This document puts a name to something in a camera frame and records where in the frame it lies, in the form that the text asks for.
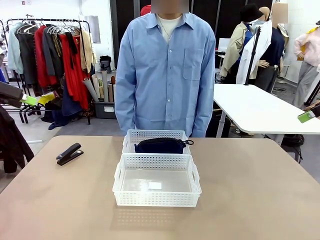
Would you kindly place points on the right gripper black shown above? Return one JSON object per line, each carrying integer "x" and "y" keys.
{"x": 317, "y": 111}

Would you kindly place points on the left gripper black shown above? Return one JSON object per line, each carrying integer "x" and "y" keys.
{"x": 10, "y": 93}

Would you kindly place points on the navy blue zipper pouch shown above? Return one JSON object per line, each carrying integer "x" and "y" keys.
{"x": 160, "y": 146}

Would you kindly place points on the person's left forearm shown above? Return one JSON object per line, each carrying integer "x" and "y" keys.
{"x": 203, "y": 112}

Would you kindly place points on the person's right forearm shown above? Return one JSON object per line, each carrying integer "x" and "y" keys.
{"x": 125, "y": 110}

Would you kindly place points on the yellow cloth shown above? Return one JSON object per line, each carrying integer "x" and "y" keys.
{"x": 46, "y": 99}

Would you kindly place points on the black bag under table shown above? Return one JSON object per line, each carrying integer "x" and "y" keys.
{"x": 292, "y": 142}

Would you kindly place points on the blue denim cloth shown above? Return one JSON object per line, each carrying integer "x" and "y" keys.
{"x": 68, "y": 107}

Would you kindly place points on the red jacket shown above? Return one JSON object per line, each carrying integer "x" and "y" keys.
{"x": 41, "y": 60}

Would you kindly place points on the grey coat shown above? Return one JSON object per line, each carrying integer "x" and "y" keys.
{"x": 27, "y": 57}

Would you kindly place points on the black jacket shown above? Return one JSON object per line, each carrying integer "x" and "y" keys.
{"x": 10, "y": 142}

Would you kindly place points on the white background table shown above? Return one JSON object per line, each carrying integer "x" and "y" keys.
{"x": 257, "y": 110}

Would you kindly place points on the long red dress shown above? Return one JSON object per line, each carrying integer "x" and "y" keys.
{"x": 75, "y": 82}

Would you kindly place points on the dark grey jacket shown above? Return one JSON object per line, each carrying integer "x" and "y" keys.
{"x": 51, "y": 52}

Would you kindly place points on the light blue coat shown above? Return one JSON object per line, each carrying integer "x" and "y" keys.
{"x": 12, "y": 50}

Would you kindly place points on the black clothes rack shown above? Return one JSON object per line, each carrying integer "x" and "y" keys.
{"x": 86, "y": 75}

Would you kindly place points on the black stapler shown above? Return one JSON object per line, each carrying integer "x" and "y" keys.
{"x": 70, "y": 155}

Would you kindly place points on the figure in pink sweater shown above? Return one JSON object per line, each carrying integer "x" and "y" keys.
{"x": 308, "y": 50}

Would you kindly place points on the bundle of paper rolls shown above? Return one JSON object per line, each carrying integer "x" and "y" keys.
{"x": 103, "y": 85}

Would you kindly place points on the grey storage bin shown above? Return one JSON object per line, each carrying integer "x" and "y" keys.
{"x": 105, "y": 111}

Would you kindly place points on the figure in navy top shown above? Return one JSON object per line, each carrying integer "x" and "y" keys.
{"x": 276, "y": 47}

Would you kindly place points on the beige jacket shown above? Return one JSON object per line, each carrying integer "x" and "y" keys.
{"x": 87, "y": 50}

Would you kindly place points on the black tripod pole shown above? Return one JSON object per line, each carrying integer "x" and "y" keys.
{"x": 253, "y": 50}

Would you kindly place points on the mannequin in white shirt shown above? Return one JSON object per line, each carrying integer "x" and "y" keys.
{"x": 260, "y": 45}

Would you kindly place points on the mannequin in beige coat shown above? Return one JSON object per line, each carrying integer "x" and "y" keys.
{"x": 233, "y": 50}

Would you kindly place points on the black hat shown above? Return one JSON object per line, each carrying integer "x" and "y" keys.
{"x": 250, "y": 12}

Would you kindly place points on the white perforated plastic basket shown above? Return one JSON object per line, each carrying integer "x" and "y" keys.
{"x": 155, "y": 198}
{"x": 155, "y": 133}

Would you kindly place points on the person in blue shirt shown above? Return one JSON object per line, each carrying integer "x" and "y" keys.
{"x": 166, "y": 75}

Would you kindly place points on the red cap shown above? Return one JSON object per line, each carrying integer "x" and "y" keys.
{"x": 145, "y": 10}

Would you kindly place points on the grey wall panel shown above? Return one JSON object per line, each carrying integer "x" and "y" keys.
{"x": 92, "y": 28}

